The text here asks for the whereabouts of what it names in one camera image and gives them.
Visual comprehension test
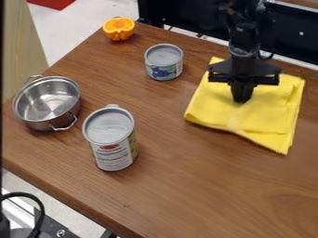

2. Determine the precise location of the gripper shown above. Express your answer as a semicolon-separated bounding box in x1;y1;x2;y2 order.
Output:
205;52;284;104

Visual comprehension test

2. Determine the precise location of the yellow cloth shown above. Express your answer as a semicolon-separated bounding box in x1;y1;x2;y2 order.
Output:
182;56;307;156

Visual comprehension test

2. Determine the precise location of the short blue label can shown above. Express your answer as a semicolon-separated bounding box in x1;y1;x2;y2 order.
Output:
142;43;186;82

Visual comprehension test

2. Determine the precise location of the orange toy pepper half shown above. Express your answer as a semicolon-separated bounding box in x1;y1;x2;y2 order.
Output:
101;16;137;42

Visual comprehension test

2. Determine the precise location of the tall white label can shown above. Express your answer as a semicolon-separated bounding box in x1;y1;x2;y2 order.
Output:
80;103;139;173

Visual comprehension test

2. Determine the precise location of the silver pot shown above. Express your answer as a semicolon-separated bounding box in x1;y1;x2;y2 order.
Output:
11;73;84;132

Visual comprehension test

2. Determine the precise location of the black cable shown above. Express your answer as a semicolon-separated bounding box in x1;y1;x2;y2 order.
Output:
0;192;47;238

